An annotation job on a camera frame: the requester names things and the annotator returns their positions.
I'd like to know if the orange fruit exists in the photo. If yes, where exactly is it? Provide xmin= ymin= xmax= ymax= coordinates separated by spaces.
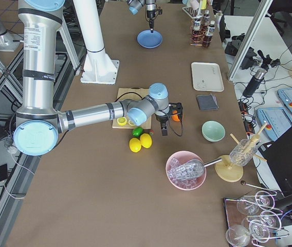
xmin=172 ymin=114 xmax=180 ymax=122

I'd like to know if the blue plate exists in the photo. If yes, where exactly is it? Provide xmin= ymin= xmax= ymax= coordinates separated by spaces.
xmin=137 ymin=30 xmax=163 ymax=49

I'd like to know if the upper whole lemon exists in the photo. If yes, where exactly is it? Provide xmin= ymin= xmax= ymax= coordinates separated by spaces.
xmin=140 ymin=133 xmax=153 ymax=148

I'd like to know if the whole lemon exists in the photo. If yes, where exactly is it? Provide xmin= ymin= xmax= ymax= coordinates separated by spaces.
xmin=129 ymin=138 xmax=141 ymax=153
xmin=140 ymin=133 xmax=153 ymax=148

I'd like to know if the green lime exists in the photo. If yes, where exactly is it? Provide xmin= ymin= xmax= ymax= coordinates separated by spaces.
xmin=132 ymin=127 xmax=143 ymax=137

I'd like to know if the pink bowl of ice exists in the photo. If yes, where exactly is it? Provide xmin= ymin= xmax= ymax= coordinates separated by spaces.
xmin=166 ymin=151 xmax=207 ymax=190

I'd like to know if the lower lemon slice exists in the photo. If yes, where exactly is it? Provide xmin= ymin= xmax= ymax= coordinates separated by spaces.
xmin=128 ymin=120 xmax=135 ymax=126

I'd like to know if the lemon slice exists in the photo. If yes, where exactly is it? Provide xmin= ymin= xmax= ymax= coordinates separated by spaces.
xmin=117 ymin=117 xmax=127 ymax=126
xmin=128 ymin=120 xmax=135 ymax=126

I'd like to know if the lower whole lemon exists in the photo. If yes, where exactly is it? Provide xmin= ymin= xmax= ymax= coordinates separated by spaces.
xmin=129 ymin=138 xmax=141 ymax=153

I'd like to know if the wooden cutting board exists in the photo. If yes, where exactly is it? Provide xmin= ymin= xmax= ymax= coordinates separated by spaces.
xmin=112 ymin=87 xmax=152 ymax=130

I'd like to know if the upper lemon slice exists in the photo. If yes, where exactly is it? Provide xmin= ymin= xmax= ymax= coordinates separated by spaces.
xmin=117 ymin=117 xmax=127 ymax=126

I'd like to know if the grey folded cloth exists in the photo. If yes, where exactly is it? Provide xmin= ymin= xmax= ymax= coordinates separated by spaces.
xmin=196 ymin=94 xmax=219 ymax=111

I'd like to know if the metal ice scoop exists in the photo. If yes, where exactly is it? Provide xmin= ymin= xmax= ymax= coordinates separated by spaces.
xmin=181 ymin=158 xmax=222 ymax=180

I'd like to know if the mint green bowl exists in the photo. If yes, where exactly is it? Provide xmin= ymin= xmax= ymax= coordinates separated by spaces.
xmin=202 ymin=120 xmax=226 ymax=142

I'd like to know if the top bottle in rack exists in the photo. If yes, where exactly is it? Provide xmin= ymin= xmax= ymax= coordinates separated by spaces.
xmin=191 ymin=18 xmax=202 ymax=44

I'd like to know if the lower right bottle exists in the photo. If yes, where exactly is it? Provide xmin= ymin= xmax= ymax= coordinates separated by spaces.
xmin=202 ymin=10 xmax=210 ymax=33

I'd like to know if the white rabbit tray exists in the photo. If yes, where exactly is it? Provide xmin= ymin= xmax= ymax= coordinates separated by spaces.
xmin=191 ymin=62 xmax=224 ymax=92

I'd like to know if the lower left bottle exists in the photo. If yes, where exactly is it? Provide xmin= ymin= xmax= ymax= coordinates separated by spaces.
xmin=202 ymin=21 xmax=215 ymax=47

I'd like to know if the wooden glass drying stand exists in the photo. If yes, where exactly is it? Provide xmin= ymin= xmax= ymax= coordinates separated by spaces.
xmin=215 ymin=122 xmax=267 ymax=182

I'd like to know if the clear glass on stand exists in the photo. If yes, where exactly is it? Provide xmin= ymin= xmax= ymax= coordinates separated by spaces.
xmin=229 ymin=139 xmax=258 ymax=167

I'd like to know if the black thermos bottle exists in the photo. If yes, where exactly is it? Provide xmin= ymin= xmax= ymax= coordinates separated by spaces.
xmin=242 ymin=68 xmax=267 ymax=98

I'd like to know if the wine glass upper left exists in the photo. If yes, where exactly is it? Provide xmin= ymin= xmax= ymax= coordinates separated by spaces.
xmin=236 ymin=196 xmax=259 ymax=216

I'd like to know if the wine glass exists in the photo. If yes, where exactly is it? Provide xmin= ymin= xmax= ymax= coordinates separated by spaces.
xmin=260 ymin=210 xmax=282 ymax=232
xmin=236 ymin=196 xmax=259 ymax=216
xmin=254 ymin=190 xmax=275 ymax=210
xmin=225 ymin=225 xmax=251 ymax=246
xmin=249 ymin=219 xmax=270 ymax=243

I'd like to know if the lower teach pendant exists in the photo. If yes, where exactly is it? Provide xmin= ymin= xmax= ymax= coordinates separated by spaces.
xmin=257 ymin=107 xmax=292 ymax=141

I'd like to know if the wine glass upper right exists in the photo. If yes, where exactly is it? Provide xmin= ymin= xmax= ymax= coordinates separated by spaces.
xmin=254 ymin=190 xmax=275 ymax=210

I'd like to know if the dark tray of glasses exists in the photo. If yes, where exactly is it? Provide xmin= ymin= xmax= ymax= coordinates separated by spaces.
xmin=223 ymin=198 xmax=292 ymax=246

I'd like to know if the black monitor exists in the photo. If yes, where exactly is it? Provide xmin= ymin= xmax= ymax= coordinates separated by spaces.
xmin=261 ymin=119 xmax=292 ymax=199

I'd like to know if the wine glass bottom left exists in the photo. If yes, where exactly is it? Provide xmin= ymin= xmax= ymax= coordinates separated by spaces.
xmin=225 ymin=225 xmax=251 ymax=246

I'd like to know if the wine glass centre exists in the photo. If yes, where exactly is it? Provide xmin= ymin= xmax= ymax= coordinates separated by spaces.
xmin=249 ymin=219 xmax=270 ymax=243

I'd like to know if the wine glass middle right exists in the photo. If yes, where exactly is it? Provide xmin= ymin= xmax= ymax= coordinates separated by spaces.
xmin=260 ymin=210 xmax=282 ymax=232

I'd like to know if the copper wire bottle rack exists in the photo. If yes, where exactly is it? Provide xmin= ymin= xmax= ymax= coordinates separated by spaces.
xmin=190 ymin=18 xmax=215 ymax=47

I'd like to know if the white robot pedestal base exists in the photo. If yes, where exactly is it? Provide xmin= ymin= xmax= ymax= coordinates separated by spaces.
xmin=74 ymin=0 xmax=119 ymax=85

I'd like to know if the aluminium frame rail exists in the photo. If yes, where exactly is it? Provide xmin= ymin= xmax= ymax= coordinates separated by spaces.
xmin=227 ymin=0 xmax=273 ymax=82

